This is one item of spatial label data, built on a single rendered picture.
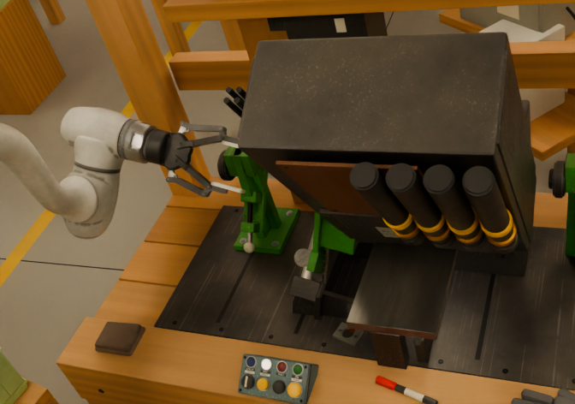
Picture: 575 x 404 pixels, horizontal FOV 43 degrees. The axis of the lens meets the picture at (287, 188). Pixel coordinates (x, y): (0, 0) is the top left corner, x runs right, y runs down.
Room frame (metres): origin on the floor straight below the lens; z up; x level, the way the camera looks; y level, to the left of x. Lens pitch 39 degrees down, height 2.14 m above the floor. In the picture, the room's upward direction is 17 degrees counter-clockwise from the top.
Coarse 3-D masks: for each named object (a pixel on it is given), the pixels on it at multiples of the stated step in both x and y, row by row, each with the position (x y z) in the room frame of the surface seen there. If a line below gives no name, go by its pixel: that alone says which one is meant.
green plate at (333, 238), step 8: (320, 216) 1.04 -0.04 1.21; (320, 224) 1.05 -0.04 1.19; (328, 224) 1.05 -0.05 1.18; (320, 232) 1.06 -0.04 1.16; (328, 232) 1.05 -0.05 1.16; (336, 232) 1.04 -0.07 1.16; (320, 240) 1.06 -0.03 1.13; (328, 240) 1.05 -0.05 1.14; (336, 240) 1.04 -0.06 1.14; (344, 240) 1.04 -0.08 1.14; (352, 240) 1.03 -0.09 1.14; (312, 248) 1.06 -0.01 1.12; (320, 248) 1.07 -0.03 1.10; (336, 248) 1.05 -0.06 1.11; (344, 248) 1.04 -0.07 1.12; (352, 248) 1.03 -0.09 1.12
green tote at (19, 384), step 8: (0, 352) 1.24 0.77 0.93; (0, 360) 1.23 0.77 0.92; (8, 360) 1.24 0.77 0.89; (0, 368) 1.22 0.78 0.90; (8, 368) 1.23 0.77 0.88; (0, 376) 1.21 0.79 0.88; (8, 376) 1.22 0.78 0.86; (16, 376) 1.24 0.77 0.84; (0, 384) 1.21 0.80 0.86; (8, 384) 1.22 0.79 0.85; (16, 384) 1.23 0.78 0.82; (24, 384) 1.23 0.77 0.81; (0, 392) 1.20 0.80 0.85; (8, 392) 1.20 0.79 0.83; (16, 392) 1.21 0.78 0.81; (0, 400) 1.19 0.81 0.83; (8, 400) 1.20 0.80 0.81
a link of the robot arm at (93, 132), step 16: (80, 112) 1.42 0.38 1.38; (96, 112) 1.41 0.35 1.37; (112, 112) 1.41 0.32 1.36; (64, 128) 1.41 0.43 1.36; (80, 128) 1.39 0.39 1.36; (96, 128) 1.37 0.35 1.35; (112, 128) 1.36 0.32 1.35; (80, 144) 1.37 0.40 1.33; (96, 144) 1.35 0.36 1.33; (112, 144) 1.35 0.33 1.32; (80, 160) 1.36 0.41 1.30; (96, 160) 1.34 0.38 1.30; (112, 160) 1.35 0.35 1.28
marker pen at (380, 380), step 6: (378, 378) 0.86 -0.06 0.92; (384, 378) 0.86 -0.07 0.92; (384, 384) 0.85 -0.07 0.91; (390, 384) 0.84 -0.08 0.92; (396, 384) 0.84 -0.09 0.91; (396, 390) 0.83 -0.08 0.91; (402, 390) 0.82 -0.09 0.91; (408, 390) 0.82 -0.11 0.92; (408, 396) 0.81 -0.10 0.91; (414, 396) 0.80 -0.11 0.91; (420, 396) 0.80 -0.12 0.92; (426, 396) 0.79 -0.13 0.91; (426, 402) 0.78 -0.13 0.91; (432, 402) 0.78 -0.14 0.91
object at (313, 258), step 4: (312, 252) 1.06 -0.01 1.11; (320, 252) 1.07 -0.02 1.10; (312, 256) 1.06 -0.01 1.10; (316, 256) 1.05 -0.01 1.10; (320, 256) 1.07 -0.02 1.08; (312, 260) 1.05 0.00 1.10; (316, 260) 1.05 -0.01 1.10; (320, 260) 1.07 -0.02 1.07; (308, 264) 1.05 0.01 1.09; (312, 264) 1.04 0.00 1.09; (316, 264) 1.04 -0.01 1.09; (320, 264) 1.08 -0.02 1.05; (308, 268) 1.04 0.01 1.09; (312, 268) 1.04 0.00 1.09; (316, 268) 1.05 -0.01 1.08; (320, 268) 1.08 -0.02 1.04
